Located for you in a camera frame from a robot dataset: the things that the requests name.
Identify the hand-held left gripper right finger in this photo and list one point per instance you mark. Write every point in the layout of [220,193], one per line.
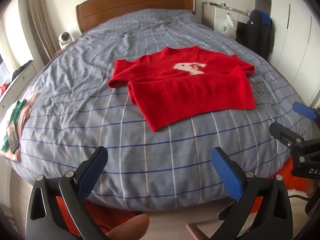
[227,172]

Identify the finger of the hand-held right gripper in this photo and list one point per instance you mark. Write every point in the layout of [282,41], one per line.
[287,133]
[303,110]

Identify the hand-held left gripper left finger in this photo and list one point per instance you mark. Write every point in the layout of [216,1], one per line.
[92,170]

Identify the red knit sweater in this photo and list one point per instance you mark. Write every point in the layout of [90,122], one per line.
[190,97]

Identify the person's left hand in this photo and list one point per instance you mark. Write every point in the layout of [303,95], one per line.
[130,227]

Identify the orange cloth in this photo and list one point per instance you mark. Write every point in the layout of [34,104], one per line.
[283,180]

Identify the white wardrobe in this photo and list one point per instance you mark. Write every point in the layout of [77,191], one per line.
[300,55]

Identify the grey checked bed cover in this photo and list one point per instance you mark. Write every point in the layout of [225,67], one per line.
[100,105]

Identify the dark smartphone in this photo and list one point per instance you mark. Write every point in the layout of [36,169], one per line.
[13,137]

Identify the pink garment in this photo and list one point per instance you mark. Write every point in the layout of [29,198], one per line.
[25,113]

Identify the black jacket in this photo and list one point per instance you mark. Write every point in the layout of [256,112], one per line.
[255,35]

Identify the green knit garment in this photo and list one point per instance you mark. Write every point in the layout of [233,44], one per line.
[16,110]

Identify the blue garment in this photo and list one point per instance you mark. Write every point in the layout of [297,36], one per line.
[265,17]

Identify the white window ledge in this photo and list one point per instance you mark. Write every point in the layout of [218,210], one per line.
[22,80]

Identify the white plastic bag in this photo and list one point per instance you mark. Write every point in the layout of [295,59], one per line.
[227,25]

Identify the dark cloth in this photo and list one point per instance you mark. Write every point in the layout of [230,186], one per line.
[20,71]

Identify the white cabinet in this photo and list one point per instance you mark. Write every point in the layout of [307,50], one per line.
[215,17]

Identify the small white fan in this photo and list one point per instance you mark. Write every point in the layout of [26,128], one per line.
[65,38]

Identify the beige curtain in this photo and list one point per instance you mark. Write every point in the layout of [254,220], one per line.
[41,17]

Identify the wooden headboard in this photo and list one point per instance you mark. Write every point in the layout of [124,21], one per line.
[135,7]

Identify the wooden stool frame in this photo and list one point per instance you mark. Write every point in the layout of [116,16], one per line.
[193,228]

